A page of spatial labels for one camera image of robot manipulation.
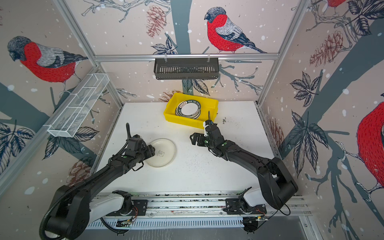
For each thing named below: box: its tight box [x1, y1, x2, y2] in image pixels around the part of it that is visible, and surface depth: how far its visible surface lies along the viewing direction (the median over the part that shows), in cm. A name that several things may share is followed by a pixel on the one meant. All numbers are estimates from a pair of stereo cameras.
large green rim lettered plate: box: [175, 99, 202, 120], surface depth 113 cm
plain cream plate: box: [145, 138, 177, 168], surface depth 95 cm
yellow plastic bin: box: [163, 92, 219, 129], surface depth 116 cm
